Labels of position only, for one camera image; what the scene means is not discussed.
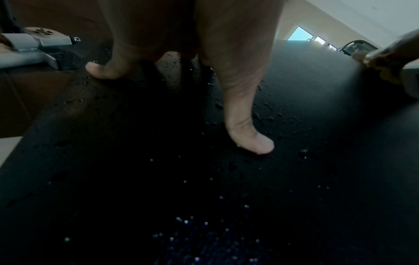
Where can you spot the person's left hand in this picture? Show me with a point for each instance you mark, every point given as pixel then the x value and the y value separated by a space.
pixel 196 25

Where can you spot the person's right hand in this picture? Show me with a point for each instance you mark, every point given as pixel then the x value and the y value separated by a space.
pixel 399 49

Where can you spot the brown cleaning cloth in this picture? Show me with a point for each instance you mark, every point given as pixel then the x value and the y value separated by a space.
pixel 386 72

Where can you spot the black inclined bench pad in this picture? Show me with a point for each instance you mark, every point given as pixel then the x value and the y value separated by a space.
pixel 327 155

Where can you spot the bright glass window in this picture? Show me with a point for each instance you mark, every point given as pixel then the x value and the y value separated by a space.
pixel 299 35

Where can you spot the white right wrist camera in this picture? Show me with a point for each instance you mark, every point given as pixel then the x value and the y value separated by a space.
pixel 410 80

